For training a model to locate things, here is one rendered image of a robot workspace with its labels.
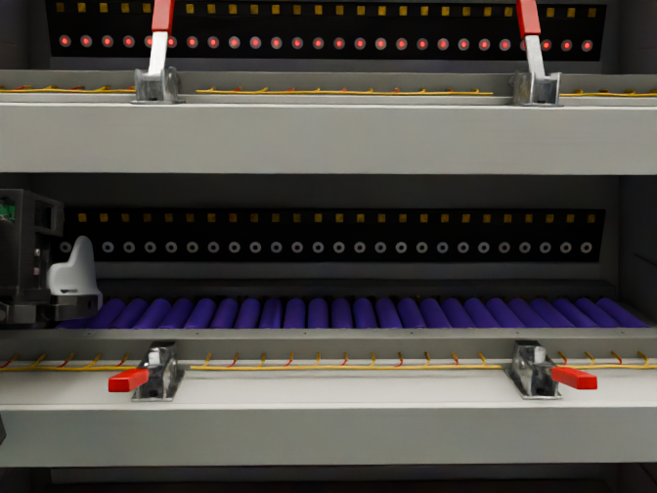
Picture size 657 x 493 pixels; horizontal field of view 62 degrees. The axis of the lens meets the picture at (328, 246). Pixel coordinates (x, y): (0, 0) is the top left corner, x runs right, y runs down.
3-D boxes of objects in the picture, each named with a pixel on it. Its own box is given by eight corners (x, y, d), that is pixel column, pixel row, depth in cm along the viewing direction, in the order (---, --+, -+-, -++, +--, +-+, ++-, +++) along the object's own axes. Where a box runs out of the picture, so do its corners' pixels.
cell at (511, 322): (503, 316, 51) (529, 347, 45) (484, 316, 51) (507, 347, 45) (505, 297, 51) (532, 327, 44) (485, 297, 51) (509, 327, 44)
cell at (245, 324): (261, 316, 51) (253, 348, 44) (241, 316, 51) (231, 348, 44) (261, 297, 50) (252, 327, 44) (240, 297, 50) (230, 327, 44)
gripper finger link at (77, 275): (130, 241, 46) (65, 229, 37) (128, 312, 45) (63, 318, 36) (95, 241, 46) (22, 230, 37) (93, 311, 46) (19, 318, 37)
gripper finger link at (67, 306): (116, 293, 41) (41, 295, 32) (115, 315, 41) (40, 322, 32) (57, 293, 41) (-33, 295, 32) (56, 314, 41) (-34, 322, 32)
